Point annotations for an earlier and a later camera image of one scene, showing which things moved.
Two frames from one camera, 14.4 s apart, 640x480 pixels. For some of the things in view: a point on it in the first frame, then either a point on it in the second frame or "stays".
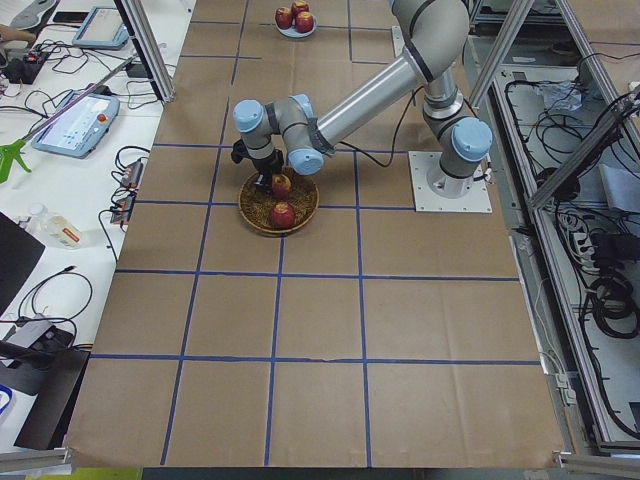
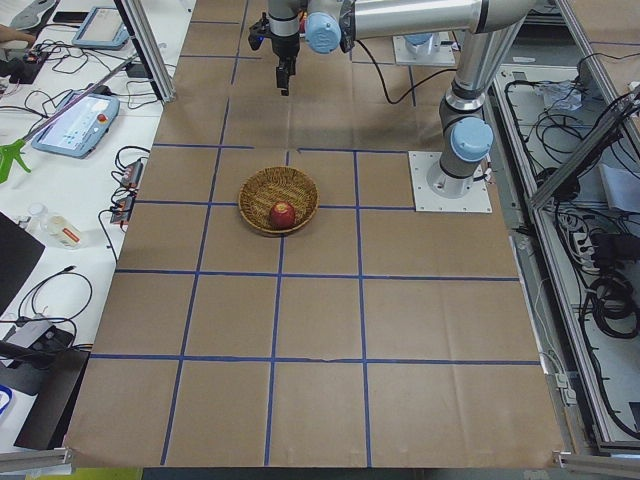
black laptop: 20,250 stays
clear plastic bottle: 58,229 stays
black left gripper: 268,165 → 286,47
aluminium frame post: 139,29 stays
